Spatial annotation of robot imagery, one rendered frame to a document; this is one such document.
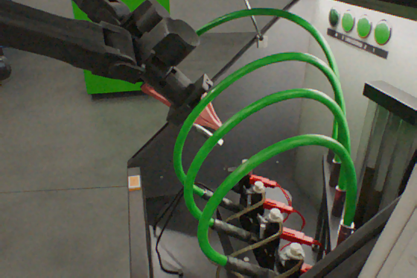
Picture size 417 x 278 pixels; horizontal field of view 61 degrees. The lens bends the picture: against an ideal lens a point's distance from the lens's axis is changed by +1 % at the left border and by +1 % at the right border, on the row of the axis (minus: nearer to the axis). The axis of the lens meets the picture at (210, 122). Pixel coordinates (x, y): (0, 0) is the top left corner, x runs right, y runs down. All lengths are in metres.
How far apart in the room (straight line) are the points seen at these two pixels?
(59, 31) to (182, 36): 0.18
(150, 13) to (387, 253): 0.61
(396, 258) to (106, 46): 0.47
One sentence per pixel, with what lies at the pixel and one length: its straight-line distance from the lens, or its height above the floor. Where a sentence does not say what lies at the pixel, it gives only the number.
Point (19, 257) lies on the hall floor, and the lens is 2.33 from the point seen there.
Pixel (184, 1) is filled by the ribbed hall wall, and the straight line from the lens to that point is 7.04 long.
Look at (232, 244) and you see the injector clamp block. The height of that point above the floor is 0.98.
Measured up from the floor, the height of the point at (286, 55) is 1.38.
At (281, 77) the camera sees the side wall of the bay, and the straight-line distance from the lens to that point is 1.06.
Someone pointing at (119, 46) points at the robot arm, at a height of 1.39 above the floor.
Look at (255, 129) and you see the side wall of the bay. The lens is 1.09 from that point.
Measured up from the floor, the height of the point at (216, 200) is 1.24.
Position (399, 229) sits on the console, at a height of 1.27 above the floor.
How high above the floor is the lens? 1.54
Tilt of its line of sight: 27 degrees down
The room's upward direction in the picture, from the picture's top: straight up
